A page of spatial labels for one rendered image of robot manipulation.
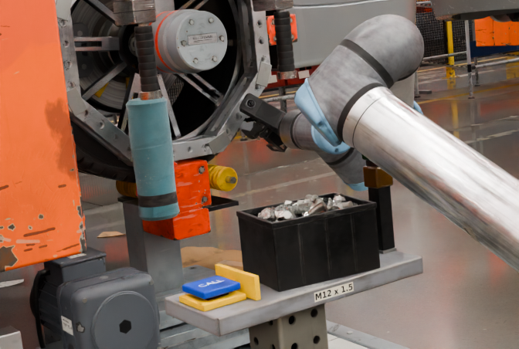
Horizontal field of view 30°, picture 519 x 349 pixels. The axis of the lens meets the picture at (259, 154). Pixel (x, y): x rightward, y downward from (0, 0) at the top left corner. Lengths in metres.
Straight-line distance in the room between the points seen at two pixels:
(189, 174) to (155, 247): 0.25
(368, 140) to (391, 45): 0.18
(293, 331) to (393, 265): 0.21
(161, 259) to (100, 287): 0.51
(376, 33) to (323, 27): 0.97
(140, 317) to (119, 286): 0.08
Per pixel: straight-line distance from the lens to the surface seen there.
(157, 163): 2.07
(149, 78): 1.94
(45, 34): 1.65
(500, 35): 6.31
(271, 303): 1.54
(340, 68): 1.62
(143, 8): 1.94
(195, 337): 2.36
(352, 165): 2.17
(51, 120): 1.66
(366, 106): 1.57
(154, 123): 2.06
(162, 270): 2.43
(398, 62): 1.65
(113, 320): 1.93
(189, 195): 2.25
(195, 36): 2.08
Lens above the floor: 0.91
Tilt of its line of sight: 9 degrees down
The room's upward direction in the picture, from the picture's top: 6 degrees counter-clockwise
